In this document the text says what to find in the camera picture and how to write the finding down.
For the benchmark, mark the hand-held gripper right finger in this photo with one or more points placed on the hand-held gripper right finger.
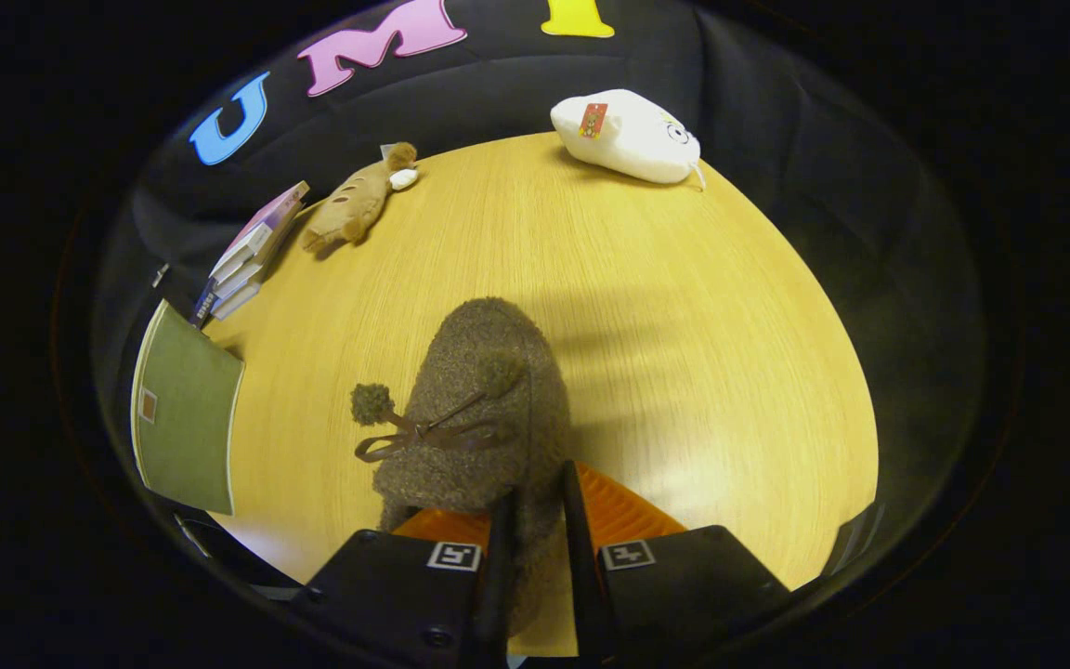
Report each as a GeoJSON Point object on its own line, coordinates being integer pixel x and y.
{"type": "Point", "coordinates": [693, 585]}

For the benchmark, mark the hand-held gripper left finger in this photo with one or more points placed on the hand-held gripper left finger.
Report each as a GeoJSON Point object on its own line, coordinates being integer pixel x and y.
{"type": "Point", "coordinates": [386, 595]}

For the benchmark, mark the brown fuzzy slipper shoe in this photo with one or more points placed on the brown fuzzy slipper shoe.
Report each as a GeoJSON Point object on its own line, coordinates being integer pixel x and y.
{"type": "Point", "coordinates": [489, 353]}

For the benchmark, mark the green fabric storage box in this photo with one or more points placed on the green fabric storage box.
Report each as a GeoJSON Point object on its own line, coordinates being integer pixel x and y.
{"type": "Point", "coordinates": [187, 418]}

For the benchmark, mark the light blue book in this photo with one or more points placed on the light blue book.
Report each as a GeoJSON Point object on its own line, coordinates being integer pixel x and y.
{"type": "Point", "coordinates": [236, 302]}

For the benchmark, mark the dark blue book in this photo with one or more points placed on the dark blue book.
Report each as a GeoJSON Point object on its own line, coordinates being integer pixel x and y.
{"type": "Point", "coordinates": [203, 305]}

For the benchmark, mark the grey book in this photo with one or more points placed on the grey book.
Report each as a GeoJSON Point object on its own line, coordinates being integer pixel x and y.
{"type": "Point", "coordinates": [242, 277]}

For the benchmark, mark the pink cover book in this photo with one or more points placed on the pink cover book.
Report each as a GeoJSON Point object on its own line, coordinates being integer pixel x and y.
{"type": "Point", "coordinates": [261, 225]}

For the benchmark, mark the small metal clip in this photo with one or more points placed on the small metal clip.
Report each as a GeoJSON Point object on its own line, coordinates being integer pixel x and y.
{"type": "Point", "coordinates": [161, 276]}

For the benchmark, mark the brown plush toy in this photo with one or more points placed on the brown plush toy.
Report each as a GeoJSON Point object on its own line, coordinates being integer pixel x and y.
{"type": "Point", "coordinates": [349, 204]}

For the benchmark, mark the white plush toy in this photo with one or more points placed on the white plush toy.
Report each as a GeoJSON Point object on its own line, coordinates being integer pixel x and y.
{"type": "Point", "coordinates": [637, 144]}

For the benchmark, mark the black backdrop cloth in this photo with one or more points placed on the black backdrop cloth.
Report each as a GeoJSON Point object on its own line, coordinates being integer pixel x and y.
{"type": "Point", "coordinates": [498, 93]}

